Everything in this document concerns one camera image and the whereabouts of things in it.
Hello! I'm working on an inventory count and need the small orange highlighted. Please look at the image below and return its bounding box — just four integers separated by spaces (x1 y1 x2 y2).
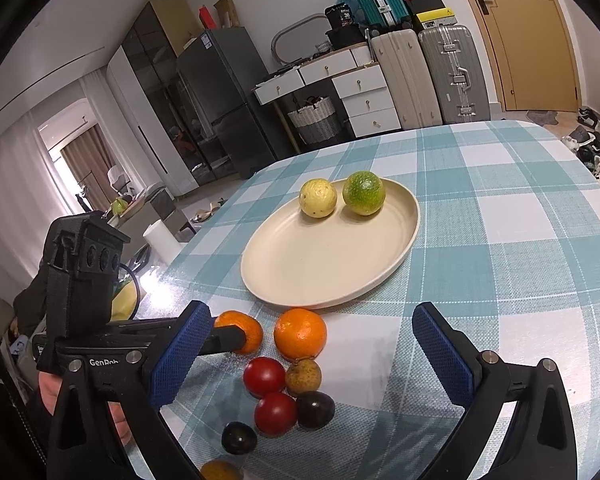
214 310 263 356

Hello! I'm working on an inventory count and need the red tomato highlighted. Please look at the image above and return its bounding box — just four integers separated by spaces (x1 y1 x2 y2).
254 392 297 437
242 356 286 399

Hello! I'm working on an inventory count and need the large orange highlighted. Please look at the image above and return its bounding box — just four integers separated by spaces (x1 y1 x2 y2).
273 308 327 362

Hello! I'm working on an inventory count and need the brown russet fruit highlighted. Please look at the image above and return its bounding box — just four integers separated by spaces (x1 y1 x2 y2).
285 359 322 396

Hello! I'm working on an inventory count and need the dark plum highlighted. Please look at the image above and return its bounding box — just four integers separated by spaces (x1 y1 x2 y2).
221 422 258 455
296 391 336 430

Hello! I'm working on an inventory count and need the brown fruit bottom edge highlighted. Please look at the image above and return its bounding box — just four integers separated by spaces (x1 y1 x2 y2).
200 460 244 480

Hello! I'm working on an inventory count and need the person's left hand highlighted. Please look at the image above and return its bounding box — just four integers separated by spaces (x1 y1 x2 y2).
37 372 134 449

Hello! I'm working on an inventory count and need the white paper roll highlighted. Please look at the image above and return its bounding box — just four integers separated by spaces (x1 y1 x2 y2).
143 220 184 264

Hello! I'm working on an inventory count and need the cream oval plate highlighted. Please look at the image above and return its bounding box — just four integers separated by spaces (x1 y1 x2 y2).
240 179 420 309

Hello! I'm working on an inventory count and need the yellow guava fruit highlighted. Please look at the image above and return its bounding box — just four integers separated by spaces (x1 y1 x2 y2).
299 179 337 219

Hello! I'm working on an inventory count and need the green lime fruit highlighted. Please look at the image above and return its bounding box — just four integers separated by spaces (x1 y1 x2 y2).
342 171 386 217

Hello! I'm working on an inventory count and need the black glass cabinet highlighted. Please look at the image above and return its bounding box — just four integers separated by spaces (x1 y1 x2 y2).
122 0 235 194

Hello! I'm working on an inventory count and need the black refrigerator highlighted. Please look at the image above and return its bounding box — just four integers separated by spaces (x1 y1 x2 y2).
178 27 297 179

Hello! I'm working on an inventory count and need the woven laundry basket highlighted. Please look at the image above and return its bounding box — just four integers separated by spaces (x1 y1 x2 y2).
288 96 342 145

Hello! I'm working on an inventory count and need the white drawer desk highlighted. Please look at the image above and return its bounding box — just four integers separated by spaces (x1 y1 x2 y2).
253 42 401 154

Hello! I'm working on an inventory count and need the silver suitcase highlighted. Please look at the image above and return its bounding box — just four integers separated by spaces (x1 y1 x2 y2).
418 25 491 124

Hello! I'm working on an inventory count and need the wooden door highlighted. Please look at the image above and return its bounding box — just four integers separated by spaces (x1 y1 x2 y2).
468 0 581 112

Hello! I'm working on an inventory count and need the beige suitcase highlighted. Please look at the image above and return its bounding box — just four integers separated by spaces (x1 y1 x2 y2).
372 29 442 130

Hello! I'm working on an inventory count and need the shoe boxes stack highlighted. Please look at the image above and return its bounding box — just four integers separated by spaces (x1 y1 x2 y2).
403 0 457 30

